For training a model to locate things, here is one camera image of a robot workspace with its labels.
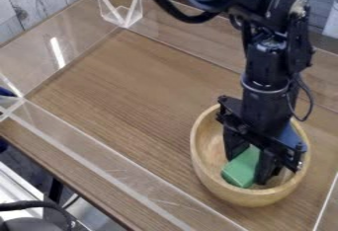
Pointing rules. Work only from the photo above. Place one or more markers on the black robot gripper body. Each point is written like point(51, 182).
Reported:
point(259, 117)

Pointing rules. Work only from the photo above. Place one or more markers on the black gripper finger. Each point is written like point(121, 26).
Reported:
point(235, 144)
point(268, 166)

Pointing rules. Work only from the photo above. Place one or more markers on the green rectangular block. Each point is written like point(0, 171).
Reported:
point(238, 171)

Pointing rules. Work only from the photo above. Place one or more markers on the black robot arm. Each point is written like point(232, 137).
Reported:
point(278, 51)

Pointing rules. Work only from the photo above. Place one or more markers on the light wooden bowl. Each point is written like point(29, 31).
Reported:
point(208, 158)

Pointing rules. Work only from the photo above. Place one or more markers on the clear acrylic enclosure wall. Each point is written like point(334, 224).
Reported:
point(116, 86)

